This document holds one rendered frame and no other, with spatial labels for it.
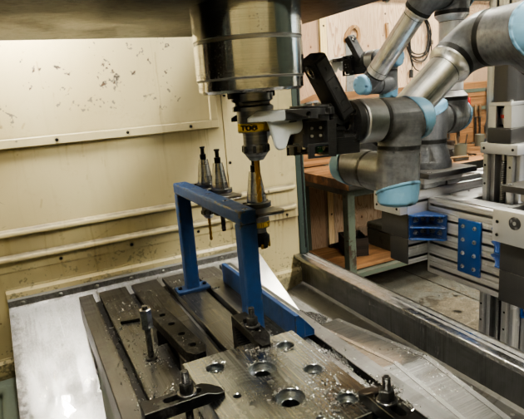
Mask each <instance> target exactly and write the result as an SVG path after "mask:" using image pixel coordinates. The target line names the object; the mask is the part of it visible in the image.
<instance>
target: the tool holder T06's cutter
mask: <svg viewBox="0 0 524 419"><path fill-rule="evenodd" d="M255 174H256V177H255V181H256V184H257V185H256V192H257V201H258V202H262V201H263V199H262V188H261V178H260V161H259V160H256V161H255Z"/></svg>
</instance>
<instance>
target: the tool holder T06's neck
mask: <svg viewBox="0 0 524 419"><path fill-rule="evenodd" d="M255 112H257V111H243V112H240V111H238V112H236V114H237V124H254V123H263V122H266V121H263V122H247V118H249V117H250V116H252V115H253V114H254V113H255ZM268 131H269V130H268ZM260 132H266V131H254V132H238V133H240V134H249V133H260Z"/></svg>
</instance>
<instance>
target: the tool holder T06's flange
mask: <svg viewBox="0 0 524 419"><path fill-rule="evenodd" d="M239 97H240V99H236V100H232V99H231V102H233V103H235V106H234V107H233V108H232V112H238V111H240V112H243V111H264V110H272V109H274V105H272V104H270V101H271V100H272V99H273V92H261V93H250V94H239Z"/></svg>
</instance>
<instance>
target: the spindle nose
mask: <svg viewBox="0 0 524 419"><path fill-rule="evenodd" d="M190 25H191V34H192V42H193V44H194V47H193V51H194V59H195V75H196V82H197V83H198V87H199V93H200V94H201V95H202V96H215V95H226V94H232V93H244V92H254V91H282V90H290V89H299V88H302V87H303V85H304V77H303V75H304V51H303V39H302V38H301V37H302V19H301V3H300V0H211V1H207V2H202V3H199V4H196V5H195V6H193V7H191V8H190Z"/></svg>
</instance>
